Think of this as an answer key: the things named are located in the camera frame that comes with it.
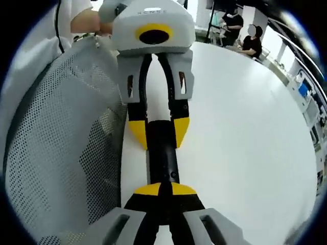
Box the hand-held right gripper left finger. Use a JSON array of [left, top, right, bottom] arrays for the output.
[[85, 182, 164, 245]]

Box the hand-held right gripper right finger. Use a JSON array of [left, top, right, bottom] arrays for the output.
[[163, 181, 253, 245]]

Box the black remote control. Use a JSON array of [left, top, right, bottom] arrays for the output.
[[147, 119, 179, 185]]

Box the person's left hand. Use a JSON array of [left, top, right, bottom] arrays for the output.
[[70, 6, 113, 36]]

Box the black stand pole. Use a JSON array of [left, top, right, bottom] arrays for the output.
[[204, 0, 223, 45]]

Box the grey mesh bag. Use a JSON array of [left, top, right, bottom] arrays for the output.
[[2, 38, 128, 245]]

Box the person's white shirt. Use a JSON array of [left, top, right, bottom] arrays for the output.
[[0, 0, 94, 123]]

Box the blue bin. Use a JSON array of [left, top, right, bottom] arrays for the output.
[[298, 82, 310, 99]]

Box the green strap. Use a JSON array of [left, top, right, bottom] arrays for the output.
[[73, 32, 101, 49]]

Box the black cable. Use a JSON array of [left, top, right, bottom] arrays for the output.
[[55, 0, 65, 53]]

